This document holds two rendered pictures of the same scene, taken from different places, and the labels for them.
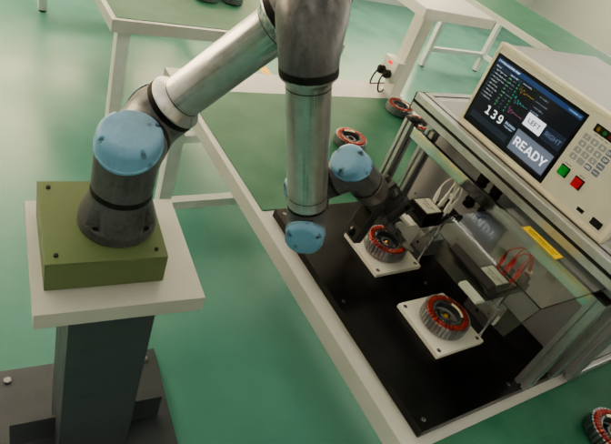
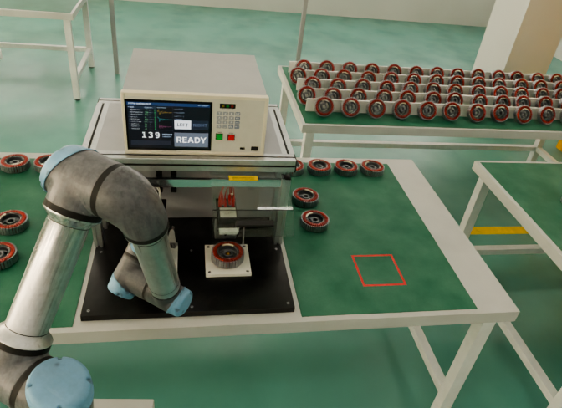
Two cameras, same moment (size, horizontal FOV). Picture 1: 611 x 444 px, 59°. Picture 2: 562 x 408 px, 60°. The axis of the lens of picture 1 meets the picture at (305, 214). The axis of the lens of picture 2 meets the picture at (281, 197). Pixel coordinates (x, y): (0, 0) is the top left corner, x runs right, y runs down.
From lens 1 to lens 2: 74 cm
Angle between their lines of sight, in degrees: 49
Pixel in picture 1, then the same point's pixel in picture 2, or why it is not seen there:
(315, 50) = (160, 213)
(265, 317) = not seen: hidden behind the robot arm
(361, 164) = not seen: hidden behind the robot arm
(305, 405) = (159, 386)
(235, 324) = not seen: outside the picture
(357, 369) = (242, 323)
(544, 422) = (298, 246)
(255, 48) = (79, 245)
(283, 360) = (114, 388)
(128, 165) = (89, 396)
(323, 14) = (149, 191)
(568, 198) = (232, 147)
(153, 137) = (74, 366)
